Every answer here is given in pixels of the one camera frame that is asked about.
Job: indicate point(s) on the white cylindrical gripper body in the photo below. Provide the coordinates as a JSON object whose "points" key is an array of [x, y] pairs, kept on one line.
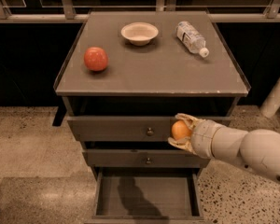
{"points": [[203, 139]]}

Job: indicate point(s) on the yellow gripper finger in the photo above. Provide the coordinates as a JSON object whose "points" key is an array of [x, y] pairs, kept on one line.
{"points": [[190, 121], [183, 143]]}

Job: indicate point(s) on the grey top drawer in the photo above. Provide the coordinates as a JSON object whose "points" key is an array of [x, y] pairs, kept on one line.
{"points": [[120, 128]]}

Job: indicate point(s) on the grey middle drawer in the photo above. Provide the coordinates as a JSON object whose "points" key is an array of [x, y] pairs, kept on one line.
{"points": [[137, 158]]}

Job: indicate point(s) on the metal railing with glass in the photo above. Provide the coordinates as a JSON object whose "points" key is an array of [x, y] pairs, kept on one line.
{"points": [[79, 10]]}

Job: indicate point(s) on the beige paper bowl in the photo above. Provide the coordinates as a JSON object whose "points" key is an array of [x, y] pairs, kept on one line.
{"points": [[139, 33]]}

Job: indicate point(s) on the brass top drawer knob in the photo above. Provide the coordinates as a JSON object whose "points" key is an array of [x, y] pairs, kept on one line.
{"points": [[150, 131]]}

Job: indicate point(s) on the brass middle drawer knob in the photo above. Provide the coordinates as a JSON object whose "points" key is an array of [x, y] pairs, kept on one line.
{"points": [[148, 161]]}

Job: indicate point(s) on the white cylindrical post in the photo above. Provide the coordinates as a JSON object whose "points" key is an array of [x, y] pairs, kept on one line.
{"points": [[272, 102]]}

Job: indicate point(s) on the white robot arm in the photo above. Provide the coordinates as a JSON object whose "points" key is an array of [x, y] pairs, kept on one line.
{"points": [[257, 152]]}

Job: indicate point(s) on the clear plastic water bottle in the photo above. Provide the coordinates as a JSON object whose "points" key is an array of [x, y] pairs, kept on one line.
{"points": [[191, 39]]}

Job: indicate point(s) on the brass drawer knob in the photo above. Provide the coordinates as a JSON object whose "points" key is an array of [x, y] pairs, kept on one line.
{"points": [[148, 161], [150, 131]]}

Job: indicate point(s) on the red apple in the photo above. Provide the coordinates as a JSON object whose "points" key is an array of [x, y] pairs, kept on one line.
{"points": [[95, 59]]}

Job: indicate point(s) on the grey wooden drawer cabinet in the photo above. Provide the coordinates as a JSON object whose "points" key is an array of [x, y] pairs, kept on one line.
{"points": [[159, 79]]}

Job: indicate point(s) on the small orange fruit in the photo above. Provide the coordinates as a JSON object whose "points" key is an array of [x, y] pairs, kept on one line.
{"points": [[180, 130]]}

